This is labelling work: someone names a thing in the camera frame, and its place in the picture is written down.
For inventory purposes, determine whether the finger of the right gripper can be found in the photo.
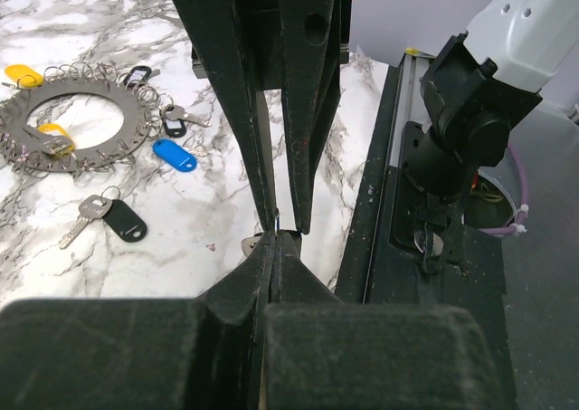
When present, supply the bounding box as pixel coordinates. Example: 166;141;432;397
279;0;352;234
172;0;277;232

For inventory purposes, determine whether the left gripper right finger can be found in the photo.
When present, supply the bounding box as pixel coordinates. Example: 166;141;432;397
261;232;505;409

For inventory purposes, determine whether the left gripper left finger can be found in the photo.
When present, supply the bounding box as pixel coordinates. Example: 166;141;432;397
1;232;275;409

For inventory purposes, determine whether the round metal keyring disc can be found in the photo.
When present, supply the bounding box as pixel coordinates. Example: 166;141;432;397
1;62;173;179

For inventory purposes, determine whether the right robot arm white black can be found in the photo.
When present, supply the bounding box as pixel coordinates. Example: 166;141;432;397
172;0;578;234

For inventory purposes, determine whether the black clear tag with key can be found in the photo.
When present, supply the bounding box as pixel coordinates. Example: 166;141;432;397
162;105;210;138

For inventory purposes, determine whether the blue key tag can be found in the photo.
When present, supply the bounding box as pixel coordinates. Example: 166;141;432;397
152;138;197;173

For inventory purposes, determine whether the silver key black tag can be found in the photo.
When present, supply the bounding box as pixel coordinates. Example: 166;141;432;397
58;194;148;250

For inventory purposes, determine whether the yellow key tag upper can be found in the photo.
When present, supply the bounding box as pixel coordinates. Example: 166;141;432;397
4;64;44;89

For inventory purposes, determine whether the yellow key tag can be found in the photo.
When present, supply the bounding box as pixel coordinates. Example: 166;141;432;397
37;123;75;157
4;64;44;89

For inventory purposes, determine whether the yellow key tag inner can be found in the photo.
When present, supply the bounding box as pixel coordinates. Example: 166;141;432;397
37;123;75;157

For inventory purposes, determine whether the black mounting base rail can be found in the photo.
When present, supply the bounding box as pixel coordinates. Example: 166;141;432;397
335;54;517;409

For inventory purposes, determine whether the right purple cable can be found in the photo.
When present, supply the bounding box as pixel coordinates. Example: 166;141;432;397
479;147;530;237

